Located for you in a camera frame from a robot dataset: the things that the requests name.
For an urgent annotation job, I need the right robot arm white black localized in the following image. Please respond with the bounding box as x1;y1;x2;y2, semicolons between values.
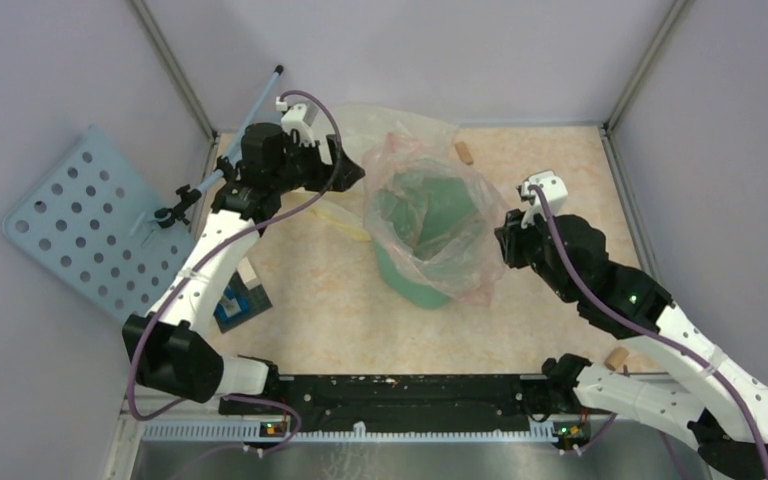
495;210;768;479

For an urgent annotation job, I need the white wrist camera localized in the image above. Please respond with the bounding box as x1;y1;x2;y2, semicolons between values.
275;97;320;147
518;170;568;229

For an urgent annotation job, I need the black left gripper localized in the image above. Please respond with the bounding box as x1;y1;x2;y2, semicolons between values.
270;133;364;194

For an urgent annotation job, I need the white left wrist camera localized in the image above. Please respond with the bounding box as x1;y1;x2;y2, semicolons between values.
275;97;320;147

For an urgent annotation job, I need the light blue tripod stand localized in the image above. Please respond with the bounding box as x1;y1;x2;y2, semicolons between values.
151;64;285;229

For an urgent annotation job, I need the wooden rectangular block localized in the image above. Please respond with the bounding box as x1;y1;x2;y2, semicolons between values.
454;141;474;165

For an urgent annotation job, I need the pink translucent trash bag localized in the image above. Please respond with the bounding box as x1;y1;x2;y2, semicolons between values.
363;133;507;309

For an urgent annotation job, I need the green plastic trash bin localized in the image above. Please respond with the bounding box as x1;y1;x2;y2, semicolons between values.
373;171;480;310

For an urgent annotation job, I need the pale wooden block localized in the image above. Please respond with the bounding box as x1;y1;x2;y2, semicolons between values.
237;258;261;290

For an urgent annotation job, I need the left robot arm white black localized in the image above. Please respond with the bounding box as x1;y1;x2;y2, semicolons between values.
122;122;365;414

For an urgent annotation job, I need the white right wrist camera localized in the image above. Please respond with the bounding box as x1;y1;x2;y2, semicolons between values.
518;170;568;229

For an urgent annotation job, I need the wooden cylinder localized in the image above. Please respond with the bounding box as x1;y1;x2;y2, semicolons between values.
603;347;629;373

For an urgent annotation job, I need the white toothed cable rail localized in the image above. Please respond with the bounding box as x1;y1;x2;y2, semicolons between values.
142;420;557;443

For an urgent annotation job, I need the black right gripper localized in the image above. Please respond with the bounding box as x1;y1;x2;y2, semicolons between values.
494;202;576;303

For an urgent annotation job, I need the light blue perforated board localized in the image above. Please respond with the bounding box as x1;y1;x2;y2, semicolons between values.
2;126;195;323

